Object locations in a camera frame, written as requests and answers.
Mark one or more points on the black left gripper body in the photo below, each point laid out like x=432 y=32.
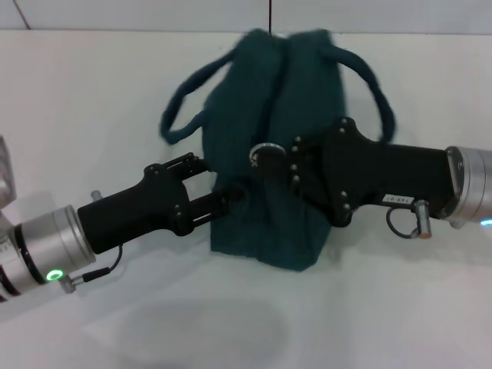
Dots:
x=134 y=215

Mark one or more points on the teal fabric lunch bag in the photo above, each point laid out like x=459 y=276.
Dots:
x=246 y=96

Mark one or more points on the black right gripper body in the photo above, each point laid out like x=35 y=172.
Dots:
x=384 y=177

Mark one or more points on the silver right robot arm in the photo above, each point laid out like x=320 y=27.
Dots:
x=474 y=184

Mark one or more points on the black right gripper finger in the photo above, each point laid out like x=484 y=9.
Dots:
x=303 y=151
x=288 y=177

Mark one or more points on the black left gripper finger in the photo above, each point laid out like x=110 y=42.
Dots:
x=190 y=167
x=211 y=205

